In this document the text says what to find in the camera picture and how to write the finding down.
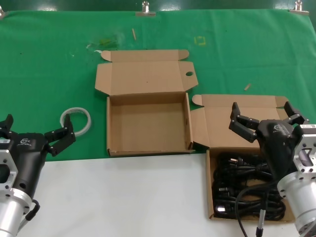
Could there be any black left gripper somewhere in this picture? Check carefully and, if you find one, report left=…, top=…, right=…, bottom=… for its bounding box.
left=0, top=114, right=76, bottom=200

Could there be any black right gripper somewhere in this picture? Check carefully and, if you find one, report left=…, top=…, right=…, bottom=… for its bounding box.
left=229, top=101, right=311, bottom=185

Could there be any cardboard box with round hole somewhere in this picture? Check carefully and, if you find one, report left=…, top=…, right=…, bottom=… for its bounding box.
left=95, top=49, right=199, bottom=157

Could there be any clear tape roll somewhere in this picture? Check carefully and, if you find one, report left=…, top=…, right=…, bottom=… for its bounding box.
left=60, top=107, right=92, bottom=137

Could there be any green table cloth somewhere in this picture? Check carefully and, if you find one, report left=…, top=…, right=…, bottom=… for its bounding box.
left=0, top=9, right=316, bottom=162

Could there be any clear plastic wrapper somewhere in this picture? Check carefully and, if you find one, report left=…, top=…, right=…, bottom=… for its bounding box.
left=85, top=31, right=124, bottom=54

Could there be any metal cloth clip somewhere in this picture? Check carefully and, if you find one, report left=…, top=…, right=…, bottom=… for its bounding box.
left=289, top=0, right=310, bottom=15
left=135, top=0, right=157, bottom=17

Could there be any cardboard box holding cables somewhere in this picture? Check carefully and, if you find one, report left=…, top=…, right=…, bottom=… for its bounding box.
left=190, top=93, right=297, bottom=221

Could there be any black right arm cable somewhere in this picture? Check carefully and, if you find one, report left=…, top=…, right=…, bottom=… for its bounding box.
left=235, top=181, right=280, bottom=237

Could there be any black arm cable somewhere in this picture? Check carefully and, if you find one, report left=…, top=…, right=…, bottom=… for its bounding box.
left=24, top=198, right=40, bottom=223
left=235, top=181, right=280, bottom=237

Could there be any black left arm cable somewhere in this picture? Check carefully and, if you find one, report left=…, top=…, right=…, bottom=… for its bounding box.
left=24, top=198, right=40, bottom=223

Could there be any black power cable with plug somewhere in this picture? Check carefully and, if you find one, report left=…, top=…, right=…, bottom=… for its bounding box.
left=213, top=201, right=287, bottom=221
left=212, top=182, right=284, bottom=205

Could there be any silver cable connector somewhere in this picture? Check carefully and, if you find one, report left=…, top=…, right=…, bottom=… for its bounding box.
left=256, top=209, right=267, bottom=237

